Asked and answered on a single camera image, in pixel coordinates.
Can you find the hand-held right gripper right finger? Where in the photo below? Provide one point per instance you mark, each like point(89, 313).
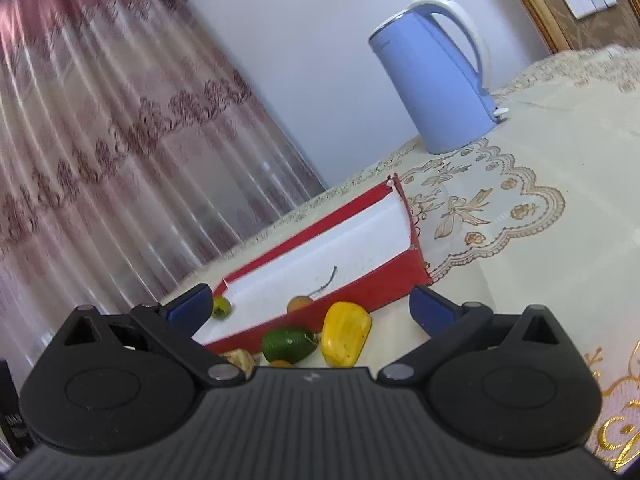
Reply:
point(429, 310)

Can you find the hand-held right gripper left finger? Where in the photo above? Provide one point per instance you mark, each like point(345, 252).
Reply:
point(191, 307)

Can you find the yellow toy bell pepper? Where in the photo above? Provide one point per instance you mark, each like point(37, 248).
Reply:
point(345, 332)

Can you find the green toy cucumber piece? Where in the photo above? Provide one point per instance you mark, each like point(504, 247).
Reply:
point(287, 344)

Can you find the red and white tray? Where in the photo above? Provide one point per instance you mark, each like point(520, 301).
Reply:
point(320, 240)

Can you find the small green round fruit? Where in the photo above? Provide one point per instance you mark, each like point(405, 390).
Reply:
point(222, 307)

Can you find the tan crumpled piece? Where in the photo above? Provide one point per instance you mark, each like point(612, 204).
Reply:
point(241, 358)

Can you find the small orange fruit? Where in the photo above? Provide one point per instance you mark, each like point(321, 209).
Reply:
point(280, 363)

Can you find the orange fruit with stem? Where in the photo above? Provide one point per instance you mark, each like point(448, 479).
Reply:
point(299, 305)

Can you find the cream embroidered tablecloth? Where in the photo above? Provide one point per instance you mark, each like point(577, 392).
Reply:
point(550, 160)

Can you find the pink patterned curtain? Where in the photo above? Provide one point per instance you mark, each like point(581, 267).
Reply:
point(100, 135)

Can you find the dark object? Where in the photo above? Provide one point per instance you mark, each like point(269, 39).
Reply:
point(12, 410)

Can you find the blue electric kettle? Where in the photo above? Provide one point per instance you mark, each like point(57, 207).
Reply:
point(435, 80)

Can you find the gold frame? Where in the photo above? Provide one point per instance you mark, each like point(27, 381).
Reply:
point(550, 0)

